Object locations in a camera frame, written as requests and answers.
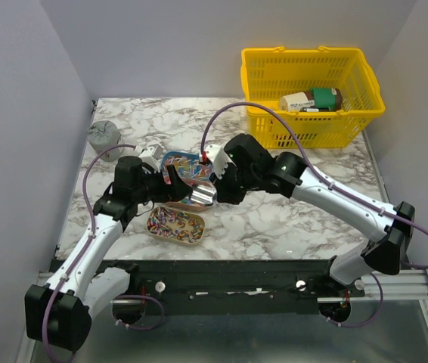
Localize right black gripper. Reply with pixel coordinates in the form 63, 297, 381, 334
208, 160, 259, 206

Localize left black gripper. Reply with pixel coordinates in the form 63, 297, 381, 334
133, 164, 193, 203

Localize pink tray star candies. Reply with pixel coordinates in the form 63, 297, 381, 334
165, 181, 214, 212

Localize silver metal scoop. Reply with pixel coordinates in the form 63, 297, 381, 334
189, 185, 217, 206

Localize blue tray clear lollipops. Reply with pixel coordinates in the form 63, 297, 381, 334
161, 151, 212, 181

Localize beige tray rainbow lollipops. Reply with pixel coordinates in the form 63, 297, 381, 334
146, 206, 206, 246

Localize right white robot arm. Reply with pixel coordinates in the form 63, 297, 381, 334
201, 134, 415, 296

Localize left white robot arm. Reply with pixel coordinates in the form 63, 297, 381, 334
24, 156, 192, 352

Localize yellow plastic basket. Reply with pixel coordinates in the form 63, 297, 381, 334
240, 47, 386, 149

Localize green brown bottle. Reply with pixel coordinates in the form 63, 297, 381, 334
278, 88, 343, 112

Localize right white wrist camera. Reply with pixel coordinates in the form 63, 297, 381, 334
200, 144, 231, 179

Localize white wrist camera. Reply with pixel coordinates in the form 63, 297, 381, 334
200, 144, 231, 179
135, 144, 163, 172

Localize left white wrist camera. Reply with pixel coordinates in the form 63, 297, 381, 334
135, 144, 163, 172

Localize grey drawstring pouch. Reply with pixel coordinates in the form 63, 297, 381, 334
87, 120, 123, 162

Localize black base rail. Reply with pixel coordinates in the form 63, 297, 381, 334
92, 260, 364, 320

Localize aluminium frame rail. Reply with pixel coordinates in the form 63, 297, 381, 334
34, 266, 428, 303

